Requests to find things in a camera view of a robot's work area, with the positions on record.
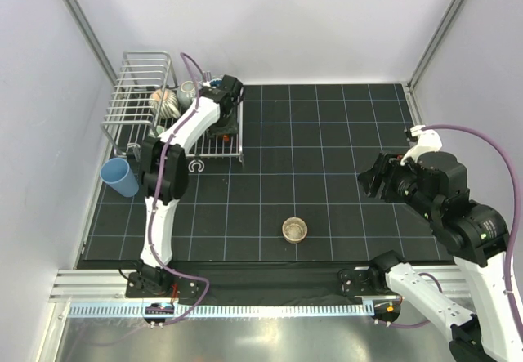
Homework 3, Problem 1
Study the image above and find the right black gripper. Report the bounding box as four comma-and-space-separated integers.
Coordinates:
356, 149, 438, 220

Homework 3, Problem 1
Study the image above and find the grey speckled round mug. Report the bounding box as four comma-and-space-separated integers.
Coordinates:
176, 81, 201, 111

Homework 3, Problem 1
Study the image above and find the beige ribbed ceramic mug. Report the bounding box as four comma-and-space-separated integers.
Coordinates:
148, 88, 181, 119

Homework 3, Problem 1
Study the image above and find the small tan ceramic cup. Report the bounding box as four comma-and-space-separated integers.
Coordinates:
282, 217, 308, 244

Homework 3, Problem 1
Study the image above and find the light blue plastic cup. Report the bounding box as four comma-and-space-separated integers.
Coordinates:
100, 158, 139, 198

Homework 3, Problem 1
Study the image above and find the dark blue mug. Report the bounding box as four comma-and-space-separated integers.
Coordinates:
203, 78, 222, 87

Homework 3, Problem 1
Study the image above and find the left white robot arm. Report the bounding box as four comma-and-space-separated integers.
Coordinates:
139, 75, 244, 268

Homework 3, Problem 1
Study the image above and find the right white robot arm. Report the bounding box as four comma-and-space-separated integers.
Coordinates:
358, 151, 522, 361

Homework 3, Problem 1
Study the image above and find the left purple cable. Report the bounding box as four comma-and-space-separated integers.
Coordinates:
146, 52, 210, 326

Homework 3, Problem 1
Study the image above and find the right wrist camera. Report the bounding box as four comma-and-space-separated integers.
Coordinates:
400, 125, 442, 166

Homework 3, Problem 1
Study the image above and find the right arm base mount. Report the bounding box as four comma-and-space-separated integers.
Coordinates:
337, 266, 373, 297

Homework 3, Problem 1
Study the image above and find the metal wire dish rack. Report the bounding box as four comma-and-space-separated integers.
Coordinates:
101, 51, 244, 168

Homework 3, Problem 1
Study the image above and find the slotted cable duct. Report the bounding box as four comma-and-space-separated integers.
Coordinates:
68, 302, 374, 320

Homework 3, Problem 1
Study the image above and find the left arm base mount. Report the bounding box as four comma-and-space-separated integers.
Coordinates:
124, 261, 200, 299

